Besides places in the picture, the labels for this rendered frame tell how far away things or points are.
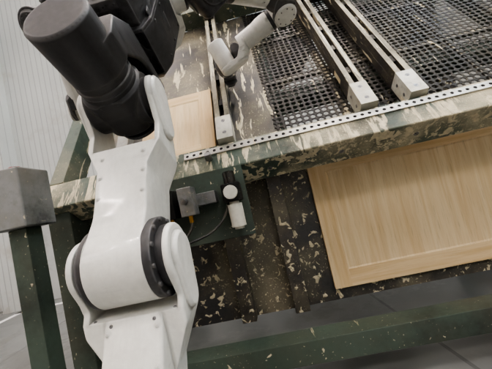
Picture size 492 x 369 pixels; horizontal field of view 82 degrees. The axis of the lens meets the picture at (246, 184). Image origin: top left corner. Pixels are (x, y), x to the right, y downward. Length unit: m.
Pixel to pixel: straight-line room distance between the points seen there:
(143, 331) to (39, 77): 4.69
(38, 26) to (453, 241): 1.42
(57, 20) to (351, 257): 1.16
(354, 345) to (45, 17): 1.15
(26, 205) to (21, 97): 4.10
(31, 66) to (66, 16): 4.61
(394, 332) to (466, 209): 0.59
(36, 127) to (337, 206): 4.30
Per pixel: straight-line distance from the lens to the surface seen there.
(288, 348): 1.10
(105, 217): 0.56
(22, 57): 5.30
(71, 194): 1.22
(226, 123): 1.09
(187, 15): 1.99
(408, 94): 1.19
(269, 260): 1.25
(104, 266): 0.51
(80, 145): 1.45
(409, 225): 1.33
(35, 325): 1.11
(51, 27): 0.58
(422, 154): 1.36
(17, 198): 1.05
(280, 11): 1.05
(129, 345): 0.55
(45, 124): 4.80
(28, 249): 1.08
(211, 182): 0.97
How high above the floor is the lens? 0.68
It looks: 4 degrees up
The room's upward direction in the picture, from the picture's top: 13 degrees counter-clockwise
